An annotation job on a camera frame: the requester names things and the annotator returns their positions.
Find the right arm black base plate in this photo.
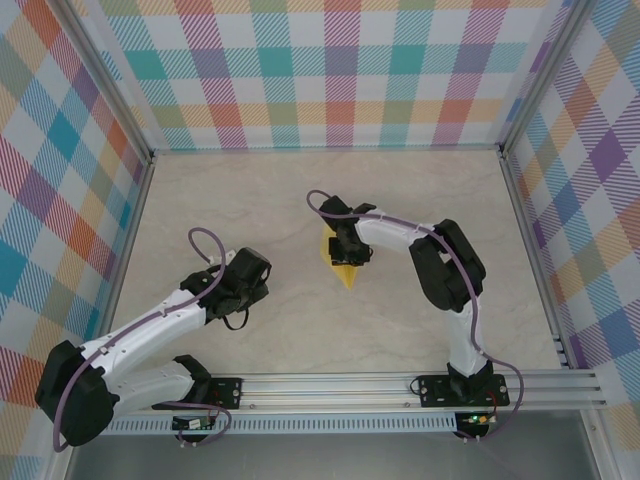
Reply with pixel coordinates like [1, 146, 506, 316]
[417, 373, 511, 409]

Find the aluminium frame post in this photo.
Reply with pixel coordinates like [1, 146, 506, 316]
[498, 0, 594, 156]
[58, 0, 155, 164]

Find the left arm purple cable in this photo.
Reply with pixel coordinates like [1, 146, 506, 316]
[52, 227, 234, 454]

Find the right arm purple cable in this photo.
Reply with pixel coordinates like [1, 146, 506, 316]
[305, 188, 525, 444]

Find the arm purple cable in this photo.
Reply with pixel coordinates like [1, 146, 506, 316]
[305, 188, 525, 444]
[52, 227, 234, 454]

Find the short aluminium frame leg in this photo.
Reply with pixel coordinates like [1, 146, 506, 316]
[47, 442, 84, 480]
[579, 410, 615, 480]

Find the aluminium frame bar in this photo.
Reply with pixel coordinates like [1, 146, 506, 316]
[149, 143, 504, 156]

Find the yellow cloth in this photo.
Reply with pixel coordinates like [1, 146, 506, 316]
[318, 224, 362, 291]

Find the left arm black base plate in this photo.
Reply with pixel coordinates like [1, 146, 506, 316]
[151, 378, 245, 412]

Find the slotted grey cable duct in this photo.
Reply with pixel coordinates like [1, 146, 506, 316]
[102, 412, 459, 435]

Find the grey metal panel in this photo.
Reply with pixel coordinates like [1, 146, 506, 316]
[64, 433, 601, 480]

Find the aluminium side frame rail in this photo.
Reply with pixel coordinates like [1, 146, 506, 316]
[499, 152, 575, 370]
[87, 154, 156, 376]

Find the left gripper thin black cable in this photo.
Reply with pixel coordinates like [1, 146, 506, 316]
[221, 306, 252, 332]

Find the aluminium mounting rail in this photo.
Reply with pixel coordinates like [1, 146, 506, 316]
[107, 369, 609, 414]

